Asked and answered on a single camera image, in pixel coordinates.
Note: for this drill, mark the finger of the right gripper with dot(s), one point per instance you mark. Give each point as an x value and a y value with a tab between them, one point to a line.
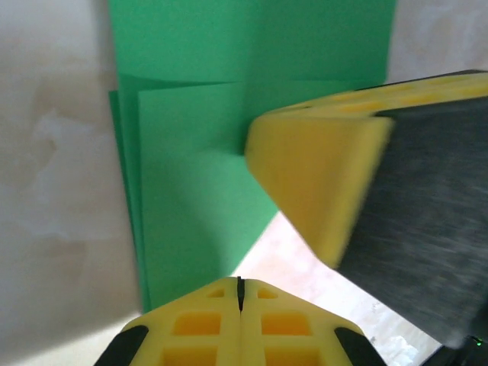
419	190

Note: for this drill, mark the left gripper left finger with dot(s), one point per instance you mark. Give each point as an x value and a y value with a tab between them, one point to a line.
156	331

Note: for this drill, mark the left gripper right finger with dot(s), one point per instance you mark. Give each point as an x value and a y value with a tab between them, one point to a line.
320	343

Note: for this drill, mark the green paper sheet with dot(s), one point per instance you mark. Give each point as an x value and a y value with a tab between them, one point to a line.
190	152

